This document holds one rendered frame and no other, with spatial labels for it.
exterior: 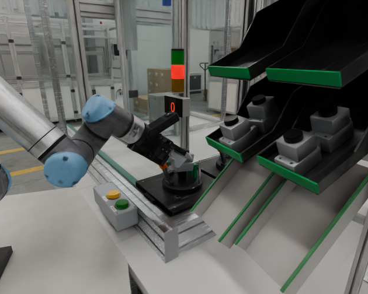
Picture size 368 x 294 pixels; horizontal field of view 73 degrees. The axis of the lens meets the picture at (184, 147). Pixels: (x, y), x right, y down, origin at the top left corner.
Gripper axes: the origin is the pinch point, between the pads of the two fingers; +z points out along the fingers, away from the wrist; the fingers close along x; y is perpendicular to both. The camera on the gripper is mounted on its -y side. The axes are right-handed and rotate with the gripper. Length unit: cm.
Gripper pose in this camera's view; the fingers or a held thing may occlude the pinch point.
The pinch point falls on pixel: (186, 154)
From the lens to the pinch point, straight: 84.2
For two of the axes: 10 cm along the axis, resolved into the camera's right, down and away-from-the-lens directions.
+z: 6.4, 4.1, 6.4
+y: -4.9, 8.7, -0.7
